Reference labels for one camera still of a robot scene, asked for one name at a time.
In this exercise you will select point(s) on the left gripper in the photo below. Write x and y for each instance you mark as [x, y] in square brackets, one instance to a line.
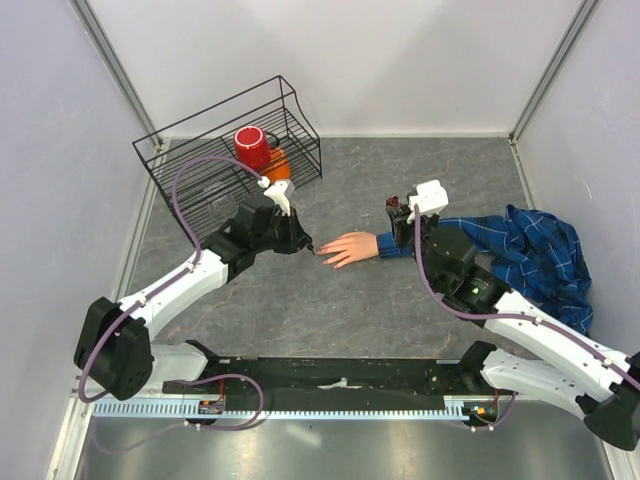
[297, 238]

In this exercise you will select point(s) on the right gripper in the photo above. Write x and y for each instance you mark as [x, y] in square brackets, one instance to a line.
[399, 222]

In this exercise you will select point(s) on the red nail polish bottle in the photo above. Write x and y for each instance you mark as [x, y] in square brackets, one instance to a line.
[393, 202]

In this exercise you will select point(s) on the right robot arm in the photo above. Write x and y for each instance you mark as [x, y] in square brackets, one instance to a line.
[597, 384]

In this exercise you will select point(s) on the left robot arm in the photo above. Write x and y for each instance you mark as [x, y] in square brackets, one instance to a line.
[116, 349]

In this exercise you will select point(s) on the mannequin hand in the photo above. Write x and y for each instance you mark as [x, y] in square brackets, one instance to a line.
[351, 247]

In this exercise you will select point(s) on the orange cup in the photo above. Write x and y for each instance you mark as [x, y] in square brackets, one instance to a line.
[278, 167]

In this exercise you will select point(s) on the clear glass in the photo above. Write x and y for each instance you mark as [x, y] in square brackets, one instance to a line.
[220, 202]

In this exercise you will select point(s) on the red cup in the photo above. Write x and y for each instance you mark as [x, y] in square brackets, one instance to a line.
[252, 147]

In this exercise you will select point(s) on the blue plaid shirt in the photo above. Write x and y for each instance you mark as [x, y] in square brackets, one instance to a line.
[538, 255]

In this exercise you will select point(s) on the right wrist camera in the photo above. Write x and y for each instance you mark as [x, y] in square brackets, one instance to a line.
[430, 198]

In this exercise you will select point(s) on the black wire rack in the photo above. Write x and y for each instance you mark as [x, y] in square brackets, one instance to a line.
[194, 151]

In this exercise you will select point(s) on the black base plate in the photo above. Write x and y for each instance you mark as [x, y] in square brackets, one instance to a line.
[353, 384]

